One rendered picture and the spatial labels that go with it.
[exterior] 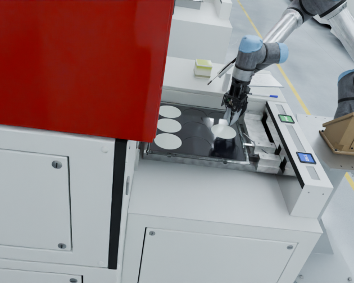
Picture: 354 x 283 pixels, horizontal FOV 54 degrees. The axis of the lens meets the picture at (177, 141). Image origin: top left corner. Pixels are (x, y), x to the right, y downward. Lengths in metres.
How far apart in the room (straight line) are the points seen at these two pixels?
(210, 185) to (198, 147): 0.14
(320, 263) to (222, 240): 1.20
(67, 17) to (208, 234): 0.80
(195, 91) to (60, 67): 0.96
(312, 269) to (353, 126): 0.97
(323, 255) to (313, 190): 1.22
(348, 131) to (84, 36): 1.25
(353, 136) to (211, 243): 0.80
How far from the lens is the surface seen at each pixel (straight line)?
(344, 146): 1.65
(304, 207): 1.21
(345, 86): 1.73
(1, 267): 1.04
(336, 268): 2.33
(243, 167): 1.32
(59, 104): 0.65
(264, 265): 1.31
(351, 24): 1.61
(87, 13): 0.58
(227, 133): 1.37
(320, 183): 1.17
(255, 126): 1.51
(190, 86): 1.52
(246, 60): 1.26
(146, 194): 1.14
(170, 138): 1.27
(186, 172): 1.26
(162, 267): 1.28
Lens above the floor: 1.61
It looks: 34 degrees down
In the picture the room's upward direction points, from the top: 10 degrees clockwise
